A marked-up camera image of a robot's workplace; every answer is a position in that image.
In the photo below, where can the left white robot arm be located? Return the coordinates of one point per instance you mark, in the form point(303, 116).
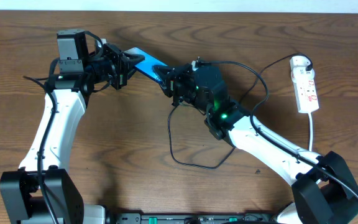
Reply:
point(41, 190)

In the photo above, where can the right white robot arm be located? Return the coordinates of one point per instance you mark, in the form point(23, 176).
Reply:
point(324, 189)

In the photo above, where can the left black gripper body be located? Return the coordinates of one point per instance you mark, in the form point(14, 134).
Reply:
point(118, 74)

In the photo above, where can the blue Samsung smartphone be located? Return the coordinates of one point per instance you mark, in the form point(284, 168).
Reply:
point(146, 66)

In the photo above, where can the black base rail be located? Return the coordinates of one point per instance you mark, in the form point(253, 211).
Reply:
point(240, 218)

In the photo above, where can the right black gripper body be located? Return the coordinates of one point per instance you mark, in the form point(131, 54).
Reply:
point(183, 89)

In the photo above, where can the white power strip socket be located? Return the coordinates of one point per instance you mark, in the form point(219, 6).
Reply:
point(302, 76)

